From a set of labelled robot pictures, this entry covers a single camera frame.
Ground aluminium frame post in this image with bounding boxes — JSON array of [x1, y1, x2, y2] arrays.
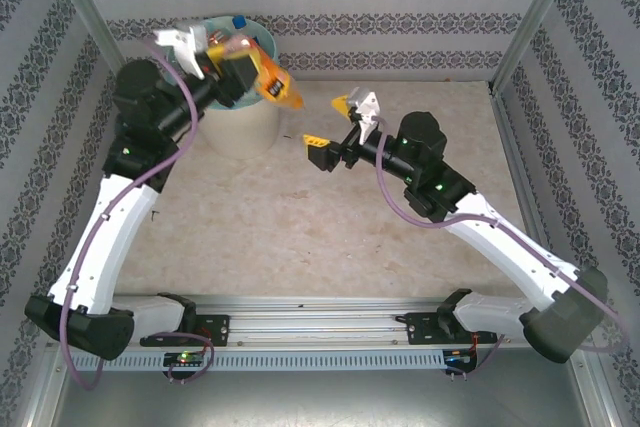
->
[[38, 0, 142, 98], [491, 0, 586, 96]]

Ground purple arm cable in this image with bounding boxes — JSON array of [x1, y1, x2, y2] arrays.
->
[[59, 36, 216, 392], [374, 116, 630, 383]]

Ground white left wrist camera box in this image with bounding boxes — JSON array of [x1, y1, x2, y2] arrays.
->
[[152, 25, 209, 81]]

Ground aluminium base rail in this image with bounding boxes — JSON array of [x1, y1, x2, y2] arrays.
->
[[47, 295, 589, 350]]

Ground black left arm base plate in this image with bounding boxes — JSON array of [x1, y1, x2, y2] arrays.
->
[[138, 313, 232, 348]]

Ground aluminium side rail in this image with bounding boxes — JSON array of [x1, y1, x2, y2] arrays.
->
[[488, 80, 569, 298]]

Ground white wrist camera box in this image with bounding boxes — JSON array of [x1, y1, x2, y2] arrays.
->
[[347, 86, 384, 146], [152, 25, 209, 81]]

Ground teal plastic bin liner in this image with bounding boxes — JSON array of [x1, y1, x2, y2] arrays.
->
[[164, 15, 279, 113]]

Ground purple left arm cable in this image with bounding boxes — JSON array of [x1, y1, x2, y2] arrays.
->
[[59, 36, 216, 392]]

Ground grey sheet metal panel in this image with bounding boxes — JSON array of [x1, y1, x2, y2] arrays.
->
[[47, 366, 614, 427]]

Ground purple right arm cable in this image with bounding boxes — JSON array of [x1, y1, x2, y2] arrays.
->
[[374, 116, 630, 383]]

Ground left small circuit board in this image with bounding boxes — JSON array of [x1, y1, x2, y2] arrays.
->
[[163, 350, 207, 367]]

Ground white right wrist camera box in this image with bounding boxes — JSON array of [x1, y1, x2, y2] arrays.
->
[[347, 86, 384, 146]]

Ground slotted grey cable duct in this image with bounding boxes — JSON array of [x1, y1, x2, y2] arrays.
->
[[66, 349, 447, 373]]

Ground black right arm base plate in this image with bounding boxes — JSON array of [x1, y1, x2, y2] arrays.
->
[[403, 310, 497, 347]]

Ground white ribbed plastic bin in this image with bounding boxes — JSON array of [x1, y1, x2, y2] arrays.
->
[[198, 94, 282, 161]]

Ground orange juice bottle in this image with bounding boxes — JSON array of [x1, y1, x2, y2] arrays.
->
[[234, 36, 307, 112]]

